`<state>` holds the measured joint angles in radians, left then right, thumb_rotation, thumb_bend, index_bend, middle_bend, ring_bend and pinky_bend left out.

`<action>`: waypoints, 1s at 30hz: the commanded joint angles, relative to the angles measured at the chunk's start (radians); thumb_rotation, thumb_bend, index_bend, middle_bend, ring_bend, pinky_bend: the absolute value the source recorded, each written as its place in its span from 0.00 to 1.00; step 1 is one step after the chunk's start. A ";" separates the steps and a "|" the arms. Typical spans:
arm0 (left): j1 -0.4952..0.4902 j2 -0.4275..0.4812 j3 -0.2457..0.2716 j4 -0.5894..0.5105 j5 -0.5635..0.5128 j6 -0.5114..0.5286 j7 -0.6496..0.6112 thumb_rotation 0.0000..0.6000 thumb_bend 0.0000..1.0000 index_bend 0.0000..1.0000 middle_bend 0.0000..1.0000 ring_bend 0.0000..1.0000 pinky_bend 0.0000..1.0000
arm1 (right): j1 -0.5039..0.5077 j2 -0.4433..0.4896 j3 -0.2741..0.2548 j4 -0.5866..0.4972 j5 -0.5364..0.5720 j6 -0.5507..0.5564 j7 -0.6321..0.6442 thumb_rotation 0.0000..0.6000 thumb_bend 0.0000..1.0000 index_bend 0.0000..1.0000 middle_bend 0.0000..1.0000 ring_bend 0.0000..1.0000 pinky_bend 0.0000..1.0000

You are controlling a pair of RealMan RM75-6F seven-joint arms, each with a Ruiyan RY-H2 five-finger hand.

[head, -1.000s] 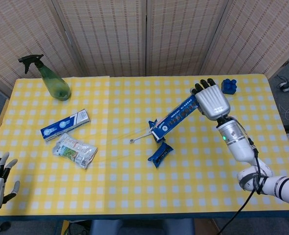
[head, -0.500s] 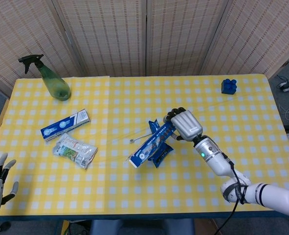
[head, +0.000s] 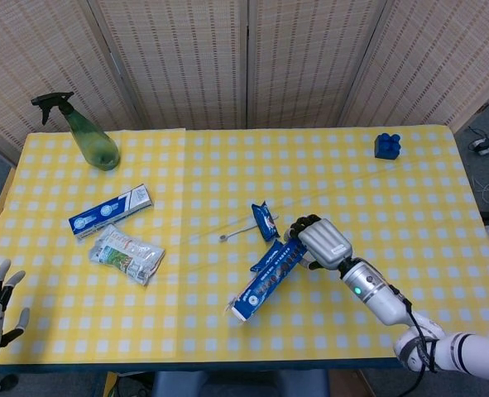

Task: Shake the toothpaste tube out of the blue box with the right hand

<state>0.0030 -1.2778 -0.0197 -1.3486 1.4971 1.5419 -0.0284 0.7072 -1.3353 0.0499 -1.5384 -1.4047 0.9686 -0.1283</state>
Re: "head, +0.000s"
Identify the clear snack packet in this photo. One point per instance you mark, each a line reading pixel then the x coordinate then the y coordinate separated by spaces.
pixel 126 254

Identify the blue toy building block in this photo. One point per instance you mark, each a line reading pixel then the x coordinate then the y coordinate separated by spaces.
pixel 386 145

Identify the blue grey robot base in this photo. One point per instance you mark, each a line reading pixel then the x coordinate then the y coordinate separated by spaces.
pixel 240 384

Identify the green spray bottle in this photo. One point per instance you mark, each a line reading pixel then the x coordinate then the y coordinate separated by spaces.
pixel 93 142

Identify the blue white toothpaste box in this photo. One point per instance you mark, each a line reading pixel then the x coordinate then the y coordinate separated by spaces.
pixel 111 211

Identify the blue white paper box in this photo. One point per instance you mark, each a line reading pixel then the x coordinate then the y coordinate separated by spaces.
pixel 269 281

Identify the yellow checkered tablecloth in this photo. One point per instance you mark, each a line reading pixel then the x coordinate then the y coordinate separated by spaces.
pixel 82 322
pixel 393 198

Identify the white plastic spoon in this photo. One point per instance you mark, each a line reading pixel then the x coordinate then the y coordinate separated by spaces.
pixel 238 234

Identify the bamboo folding screen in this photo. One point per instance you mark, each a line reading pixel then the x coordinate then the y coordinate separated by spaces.
pixel 244 62

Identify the blue snack packet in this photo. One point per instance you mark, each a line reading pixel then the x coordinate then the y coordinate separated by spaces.
pixel 265 221

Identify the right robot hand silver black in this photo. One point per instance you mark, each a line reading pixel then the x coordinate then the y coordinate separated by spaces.
pixel 324 244

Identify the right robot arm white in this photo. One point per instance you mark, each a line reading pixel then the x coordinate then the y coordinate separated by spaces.
pixel 393 306

